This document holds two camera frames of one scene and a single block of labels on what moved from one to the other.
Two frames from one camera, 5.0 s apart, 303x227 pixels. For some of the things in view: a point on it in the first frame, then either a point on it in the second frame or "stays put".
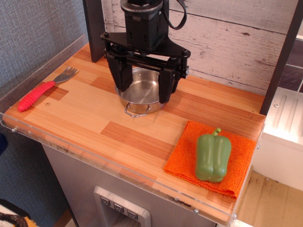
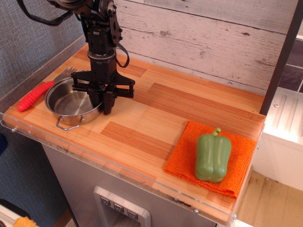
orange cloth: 182,163 stays put
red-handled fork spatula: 32,96 stays put
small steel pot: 144,94 to 70,105
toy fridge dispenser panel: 115,211 stays put
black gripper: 148,44 to 103,75
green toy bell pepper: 213,153 stays put
